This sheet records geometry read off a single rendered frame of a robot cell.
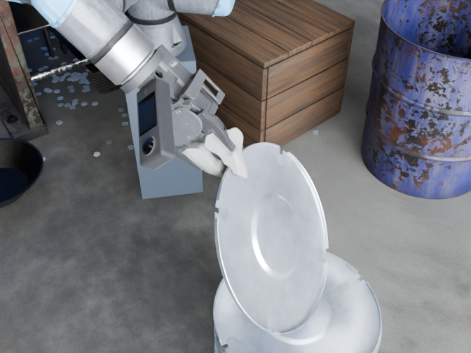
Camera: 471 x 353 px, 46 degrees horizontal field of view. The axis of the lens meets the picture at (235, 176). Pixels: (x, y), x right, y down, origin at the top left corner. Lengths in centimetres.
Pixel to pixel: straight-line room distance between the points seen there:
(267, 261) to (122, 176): 98
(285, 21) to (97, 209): 80
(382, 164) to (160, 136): 109
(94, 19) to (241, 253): 36
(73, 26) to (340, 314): 64
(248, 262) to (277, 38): 99
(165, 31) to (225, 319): 71
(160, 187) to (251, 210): 83
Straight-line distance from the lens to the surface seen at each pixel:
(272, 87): 163
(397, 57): 150
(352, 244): 156
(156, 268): 149
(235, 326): 98
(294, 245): 89
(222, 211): 76
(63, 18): 73
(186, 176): 161
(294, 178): 93
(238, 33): 170
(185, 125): 75
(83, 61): 196
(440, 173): 166
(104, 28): 73
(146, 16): 135
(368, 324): 101
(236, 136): 80
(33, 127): 196
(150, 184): 162
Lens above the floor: 117
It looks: 43 degrees down
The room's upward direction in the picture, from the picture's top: straight up
